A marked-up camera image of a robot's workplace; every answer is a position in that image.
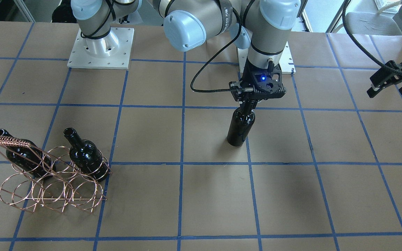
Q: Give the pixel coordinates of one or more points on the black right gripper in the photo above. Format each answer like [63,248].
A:
[246,74]

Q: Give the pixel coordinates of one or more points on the dark wine bottle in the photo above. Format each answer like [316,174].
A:
[241,123]

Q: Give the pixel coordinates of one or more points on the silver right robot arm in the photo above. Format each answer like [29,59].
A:
[260,26]

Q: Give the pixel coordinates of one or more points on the dark bottle at basket corner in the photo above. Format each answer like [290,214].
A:
[86,156]

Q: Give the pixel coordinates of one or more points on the grey chair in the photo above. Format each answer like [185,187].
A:
[387,21]

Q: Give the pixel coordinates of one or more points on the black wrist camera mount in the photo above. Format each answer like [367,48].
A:
[266,83]

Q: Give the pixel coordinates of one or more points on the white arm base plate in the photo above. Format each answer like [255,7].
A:
[286,63]
[110,52]

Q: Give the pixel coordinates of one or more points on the copper wire wine basket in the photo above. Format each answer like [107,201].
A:
[62,186]

